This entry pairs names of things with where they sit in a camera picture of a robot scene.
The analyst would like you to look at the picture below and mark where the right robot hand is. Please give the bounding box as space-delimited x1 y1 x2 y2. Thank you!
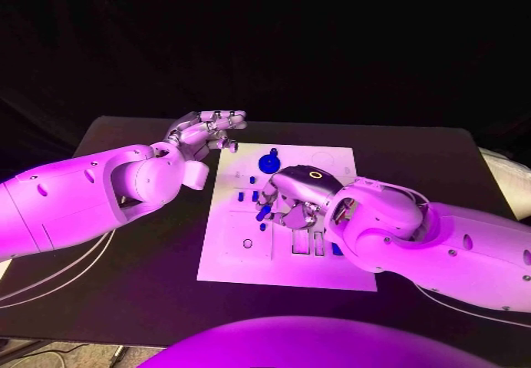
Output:
257 164 345 230

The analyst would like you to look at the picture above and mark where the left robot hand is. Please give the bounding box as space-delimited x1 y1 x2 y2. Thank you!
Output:
163 109 250 162

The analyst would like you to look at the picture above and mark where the white task board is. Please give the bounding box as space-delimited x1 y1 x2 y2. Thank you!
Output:
196 142 378 292

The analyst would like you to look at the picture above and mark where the blue gear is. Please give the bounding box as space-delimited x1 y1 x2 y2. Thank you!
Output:
257 147 283 175

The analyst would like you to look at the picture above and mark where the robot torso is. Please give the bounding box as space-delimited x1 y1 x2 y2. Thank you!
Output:
136 316 505 368

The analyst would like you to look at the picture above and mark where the white cable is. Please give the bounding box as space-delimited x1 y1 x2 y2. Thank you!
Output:
413 282 531 329
0 229 120 311
0 229 117 301

